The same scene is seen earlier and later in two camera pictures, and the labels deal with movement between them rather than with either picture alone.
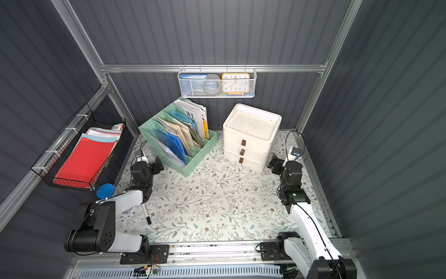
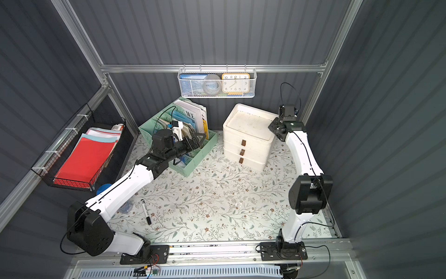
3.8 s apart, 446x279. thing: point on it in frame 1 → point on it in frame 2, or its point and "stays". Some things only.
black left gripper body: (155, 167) → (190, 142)
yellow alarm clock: (236, 83) stays
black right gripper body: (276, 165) → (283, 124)
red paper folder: (84, 163) stays
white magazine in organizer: (198, 113) stays
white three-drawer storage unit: (249, 134) stays
